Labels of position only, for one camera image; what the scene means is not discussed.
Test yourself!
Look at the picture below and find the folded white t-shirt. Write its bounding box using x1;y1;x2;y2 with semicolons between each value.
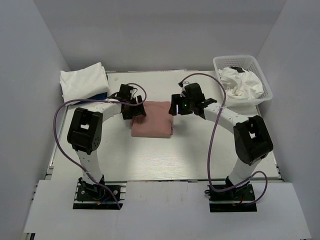
60;62;110;106

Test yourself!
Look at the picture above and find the white printed t-shirt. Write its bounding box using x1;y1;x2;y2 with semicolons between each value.
218;66;264;100

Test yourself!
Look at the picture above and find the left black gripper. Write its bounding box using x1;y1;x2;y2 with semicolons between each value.
123;95;147;120

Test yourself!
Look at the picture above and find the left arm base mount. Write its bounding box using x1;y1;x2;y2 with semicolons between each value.
72;177;127;210

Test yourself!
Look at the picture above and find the folded blue t-shirt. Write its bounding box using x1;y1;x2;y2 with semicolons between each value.
88;92;108;101

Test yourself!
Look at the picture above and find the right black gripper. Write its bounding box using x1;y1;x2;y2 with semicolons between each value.
169;94;195;116

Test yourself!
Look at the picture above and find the white plastic basket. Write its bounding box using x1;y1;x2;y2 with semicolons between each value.
212;55;273;107

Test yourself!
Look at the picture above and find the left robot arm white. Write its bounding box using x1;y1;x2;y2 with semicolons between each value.
67;83;146;200

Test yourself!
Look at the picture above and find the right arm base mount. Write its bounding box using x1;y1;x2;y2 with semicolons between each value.
204;182;257;213

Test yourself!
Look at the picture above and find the pink printed t-shirt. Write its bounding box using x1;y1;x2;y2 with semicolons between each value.
130;101;174;139

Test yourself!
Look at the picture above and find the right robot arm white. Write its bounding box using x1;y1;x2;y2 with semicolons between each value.
168;83;274;200

